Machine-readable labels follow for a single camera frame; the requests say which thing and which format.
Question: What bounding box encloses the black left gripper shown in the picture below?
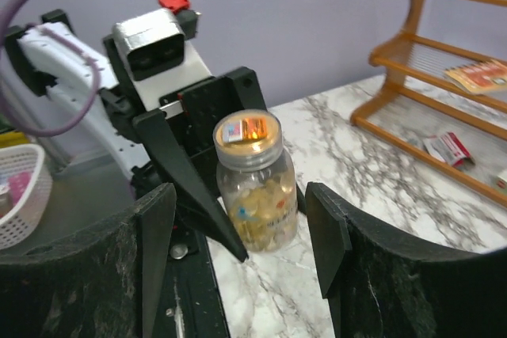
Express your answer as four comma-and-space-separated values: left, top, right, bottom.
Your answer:
102, 35, 270, 263

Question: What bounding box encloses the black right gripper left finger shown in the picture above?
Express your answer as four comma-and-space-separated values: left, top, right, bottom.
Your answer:
1, 184, 177, 337

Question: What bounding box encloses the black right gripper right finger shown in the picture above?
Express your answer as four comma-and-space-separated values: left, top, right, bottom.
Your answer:
305, 182, 506, 337

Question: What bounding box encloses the clear pill bottle gold lid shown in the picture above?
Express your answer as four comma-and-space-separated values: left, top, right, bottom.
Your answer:
213, 109, 298, 253

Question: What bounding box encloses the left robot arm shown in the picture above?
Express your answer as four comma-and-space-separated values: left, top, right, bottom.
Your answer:
5, 8, 265, 260

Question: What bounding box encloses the white perforated plastic basket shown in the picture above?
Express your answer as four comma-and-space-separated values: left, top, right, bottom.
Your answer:
1, 143, 53, 250

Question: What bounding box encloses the red white staples box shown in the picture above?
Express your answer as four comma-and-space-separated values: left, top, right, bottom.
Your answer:
422, 131, 475, 170

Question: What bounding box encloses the wooden three-tier shelf rack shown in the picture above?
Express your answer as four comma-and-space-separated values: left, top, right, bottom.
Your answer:
350, 0, 506, 206

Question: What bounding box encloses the orange spiral notebook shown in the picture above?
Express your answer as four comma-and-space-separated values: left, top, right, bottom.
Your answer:
444, 59, 506, 95

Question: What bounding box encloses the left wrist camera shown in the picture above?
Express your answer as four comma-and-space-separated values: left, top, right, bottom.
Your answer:
112, 0, 212, 111

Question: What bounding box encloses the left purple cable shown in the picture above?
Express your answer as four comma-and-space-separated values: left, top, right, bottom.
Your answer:
0, 0, 163, 139

